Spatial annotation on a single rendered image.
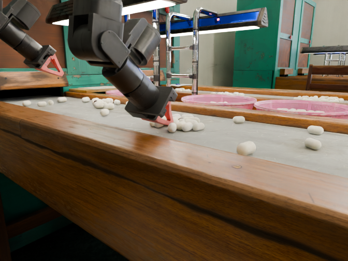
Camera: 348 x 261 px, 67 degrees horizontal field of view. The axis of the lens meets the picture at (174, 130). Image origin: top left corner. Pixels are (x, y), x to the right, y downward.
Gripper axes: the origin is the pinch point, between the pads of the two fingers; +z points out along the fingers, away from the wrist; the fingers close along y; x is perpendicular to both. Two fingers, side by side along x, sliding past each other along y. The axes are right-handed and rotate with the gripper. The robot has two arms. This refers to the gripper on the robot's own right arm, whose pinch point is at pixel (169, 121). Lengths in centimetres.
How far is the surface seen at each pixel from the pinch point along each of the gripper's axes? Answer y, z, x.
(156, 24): 27.9, 2.7, -37.2
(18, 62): 85, -7, -13
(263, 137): -19.5, 6.2, -2.8
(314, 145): -29.4, 3.0, -1.4
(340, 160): -33.7, 1.5, 1.2
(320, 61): 71, 377, -350
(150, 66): 85, 54, -63
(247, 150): -22.0, -5.2, 5.3
